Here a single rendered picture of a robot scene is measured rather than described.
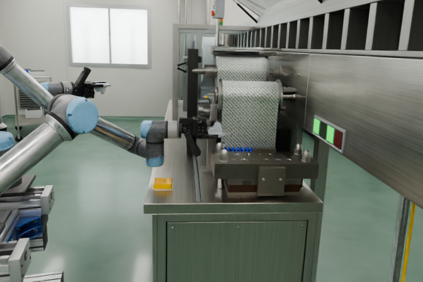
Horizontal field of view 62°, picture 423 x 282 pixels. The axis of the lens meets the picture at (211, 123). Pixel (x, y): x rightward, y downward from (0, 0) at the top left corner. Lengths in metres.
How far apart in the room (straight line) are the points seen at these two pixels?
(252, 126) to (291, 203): 0.36
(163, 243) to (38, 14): 6.49
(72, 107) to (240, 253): 0.80
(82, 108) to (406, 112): 0.92
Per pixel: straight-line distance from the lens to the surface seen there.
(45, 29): 7.45
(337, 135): 1.16
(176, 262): 1.42
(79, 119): 1.21
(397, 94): 0.91
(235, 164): 1.32
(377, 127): 0.97
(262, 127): 1.51
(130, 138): 1.53
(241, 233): 1.37
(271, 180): 1.35
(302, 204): 1.37
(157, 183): 1.41
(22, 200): 1.82
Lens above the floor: 1.45
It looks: 12 degrees down
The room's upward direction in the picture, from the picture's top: 2 degrees clockwise
